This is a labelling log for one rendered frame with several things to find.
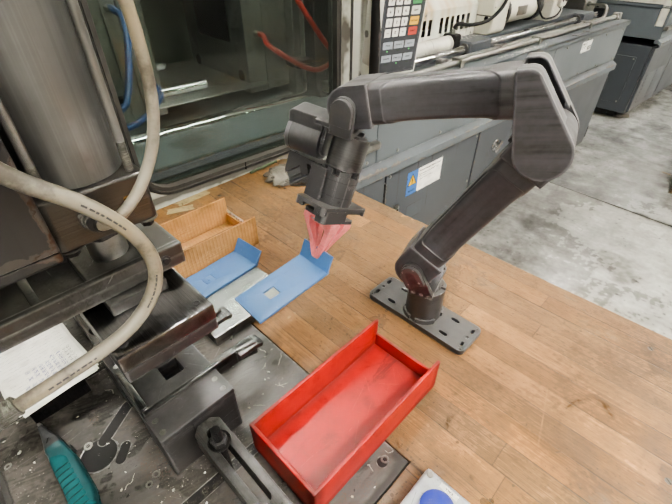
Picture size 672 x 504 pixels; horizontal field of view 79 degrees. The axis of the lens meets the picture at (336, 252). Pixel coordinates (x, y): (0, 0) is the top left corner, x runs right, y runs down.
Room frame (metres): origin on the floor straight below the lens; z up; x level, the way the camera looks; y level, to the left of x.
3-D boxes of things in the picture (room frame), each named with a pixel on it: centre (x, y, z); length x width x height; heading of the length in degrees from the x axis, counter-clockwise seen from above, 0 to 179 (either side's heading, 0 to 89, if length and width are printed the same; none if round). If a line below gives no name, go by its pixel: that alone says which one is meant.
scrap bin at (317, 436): (0.32, -0.02, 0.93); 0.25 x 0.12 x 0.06; 136
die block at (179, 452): (0.34, 0.24, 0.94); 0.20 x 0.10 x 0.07; 46
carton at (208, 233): (0.68, 0.30, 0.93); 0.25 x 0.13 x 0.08; 136
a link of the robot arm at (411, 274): (0.51, -0.15, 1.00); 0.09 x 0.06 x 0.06; 152
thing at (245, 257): (0.60, 0.22, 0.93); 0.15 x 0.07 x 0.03; 139
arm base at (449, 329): (0.51, -0.16, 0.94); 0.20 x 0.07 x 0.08; 46
